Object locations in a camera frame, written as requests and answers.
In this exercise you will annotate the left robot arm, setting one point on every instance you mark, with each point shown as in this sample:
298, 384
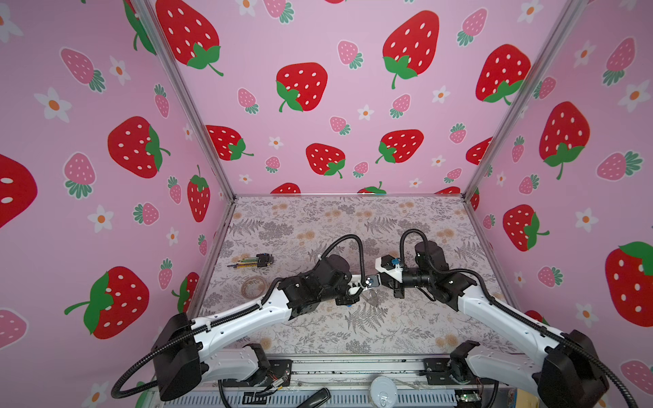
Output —
180, 360

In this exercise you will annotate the black connector with coloured wires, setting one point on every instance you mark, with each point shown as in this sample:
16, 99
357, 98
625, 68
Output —
261, 260

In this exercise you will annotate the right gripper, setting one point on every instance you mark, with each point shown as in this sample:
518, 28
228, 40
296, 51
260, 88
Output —
393, 284

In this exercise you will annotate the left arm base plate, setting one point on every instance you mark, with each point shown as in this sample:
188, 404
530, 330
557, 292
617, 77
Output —
265, 377

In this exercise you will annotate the black handle at front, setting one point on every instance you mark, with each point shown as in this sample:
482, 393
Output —
316, 400

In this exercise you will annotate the aluminium front rail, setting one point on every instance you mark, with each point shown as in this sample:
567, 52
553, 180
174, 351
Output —
347, 377

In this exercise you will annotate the white round knob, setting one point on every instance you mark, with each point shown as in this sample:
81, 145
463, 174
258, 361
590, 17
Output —
383, 392

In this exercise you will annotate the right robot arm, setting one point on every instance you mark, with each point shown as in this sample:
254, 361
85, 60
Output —
561, 369

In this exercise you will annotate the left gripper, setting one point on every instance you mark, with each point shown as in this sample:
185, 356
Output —
348, 299

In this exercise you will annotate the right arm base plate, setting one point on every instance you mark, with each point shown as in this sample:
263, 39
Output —
441, 371

